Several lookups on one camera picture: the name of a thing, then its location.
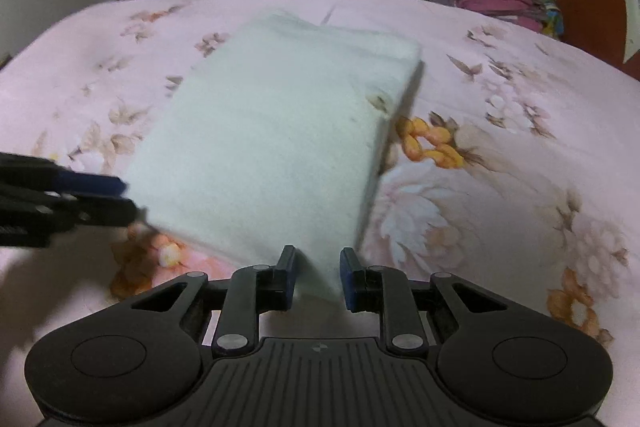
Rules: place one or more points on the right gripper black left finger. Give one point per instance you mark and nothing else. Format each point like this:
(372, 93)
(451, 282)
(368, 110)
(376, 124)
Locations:
(283, 281)

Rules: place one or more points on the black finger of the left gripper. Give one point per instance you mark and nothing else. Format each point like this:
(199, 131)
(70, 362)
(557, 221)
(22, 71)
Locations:
(104, 211)
(68, 181)

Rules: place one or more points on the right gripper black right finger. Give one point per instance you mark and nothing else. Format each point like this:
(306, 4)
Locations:
(354, 282)

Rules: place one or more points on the white knit cloth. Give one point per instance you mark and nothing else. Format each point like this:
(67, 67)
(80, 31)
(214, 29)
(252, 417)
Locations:
(275, 140)

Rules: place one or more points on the red white heart headboard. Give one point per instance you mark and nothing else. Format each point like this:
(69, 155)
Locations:
(606, 29)

